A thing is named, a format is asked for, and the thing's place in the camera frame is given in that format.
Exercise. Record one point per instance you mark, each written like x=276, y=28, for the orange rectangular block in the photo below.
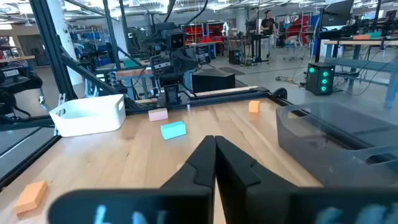
x=30, y=197

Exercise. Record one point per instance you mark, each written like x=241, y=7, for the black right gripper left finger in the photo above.
x=199, y=174

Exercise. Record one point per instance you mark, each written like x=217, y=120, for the white plastic bin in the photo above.
x=90, y=119

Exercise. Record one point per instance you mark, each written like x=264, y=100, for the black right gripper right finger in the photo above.
x=242, y=193

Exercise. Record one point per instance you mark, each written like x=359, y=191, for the teal block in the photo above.
x=173, y=130

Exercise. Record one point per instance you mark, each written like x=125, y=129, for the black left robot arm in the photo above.
x=170, y=93

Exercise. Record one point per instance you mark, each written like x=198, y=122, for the computer tower with green lights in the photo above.
x=317, y=81

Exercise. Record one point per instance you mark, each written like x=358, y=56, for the grey translucent plastic bin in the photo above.
x=326, y=146

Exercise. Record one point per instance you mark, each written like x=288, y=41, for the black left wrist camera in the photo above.
x=175, y=39

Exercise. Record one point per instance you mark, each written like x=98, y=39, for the small orange cube block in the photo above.
x=254, y=106

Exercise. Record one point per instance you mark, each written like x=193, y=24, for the shelf with red bins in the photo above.
x=300, y=28
x=194, y=32

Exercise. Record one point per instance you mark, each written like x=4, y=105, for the black computer monitor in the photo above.
x=339, y=12

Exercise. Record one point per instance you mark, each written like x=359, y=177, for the pinkish tan block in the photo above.
x=158, y=114

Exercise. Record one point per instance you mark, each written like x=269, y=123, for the wooden top workbench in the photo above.
x=133, y=73

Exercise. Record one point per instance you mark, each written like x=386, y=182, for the person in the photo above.
x=268, y=25

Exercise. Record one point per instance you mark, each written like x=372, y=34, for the black aluminium rig gantry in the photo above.
x=49, y=46

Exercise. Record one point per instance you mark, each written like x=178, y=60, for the small black computer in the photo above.
x=234, y=57

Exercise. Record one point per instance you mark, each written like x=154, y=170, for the black equipment case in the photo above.
x=213, y=82

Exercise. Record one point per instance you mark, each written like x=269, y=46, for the light wooden plank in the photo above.
x=224, y=91

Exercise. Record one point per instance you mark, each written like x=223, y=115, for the blue metal workbench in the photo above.
x=357, y=63

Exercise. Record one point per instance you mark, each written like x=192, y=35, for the dark floor mat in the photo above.
x=231, y=71

